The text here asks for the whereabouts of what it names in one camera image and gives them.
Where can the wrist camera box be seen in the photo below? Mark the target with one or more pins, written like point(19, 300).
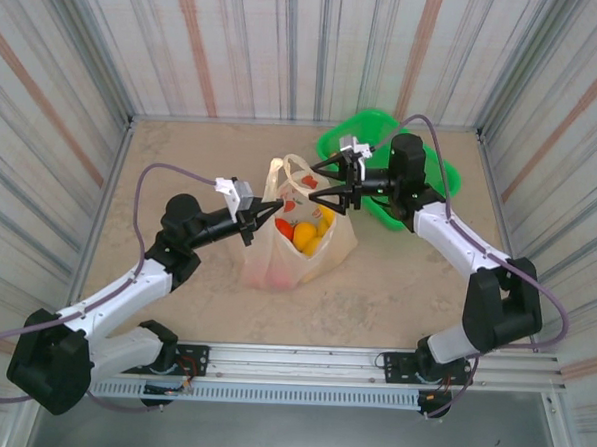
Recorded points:
point(240, 193)
point(350, 143)

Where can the orange fake tangerine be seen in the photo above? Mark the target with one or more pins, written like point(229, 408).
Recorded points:
point(281, 227)

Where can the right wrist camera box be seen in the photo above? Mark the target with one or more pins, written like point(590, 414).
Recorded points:
point(350, 143)

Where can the fruit-print plastic bag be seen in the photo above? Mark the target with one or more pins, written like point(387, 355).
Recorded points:
point(337, 245)

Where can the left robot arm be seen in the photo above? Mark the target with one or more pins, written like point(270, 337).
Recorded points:
point(114, 294)

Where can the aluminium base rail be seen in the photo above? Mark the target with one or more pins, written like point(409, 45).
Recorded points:
point(296, 358)

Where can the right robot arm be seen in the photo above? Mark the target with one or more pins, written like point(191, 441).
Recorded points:
point(458, 242)

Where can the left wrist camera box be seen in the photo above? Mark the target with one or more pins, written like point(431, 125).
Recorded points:
point(240, 193)

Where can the long yellow fake fruit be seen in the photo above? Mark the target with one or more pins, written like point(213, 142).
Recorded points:
point(313, 245)

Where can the round yellow fake mango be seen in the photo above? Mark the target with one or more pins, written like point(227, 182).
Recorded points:
point(304, 234)

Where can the green plastic basket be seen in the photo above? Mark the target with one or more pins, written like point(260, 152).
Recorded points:
point(369, 122)

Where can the plump yellow fake mango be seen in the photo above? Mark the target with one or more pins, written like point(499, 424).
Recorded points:
point(325, 219)

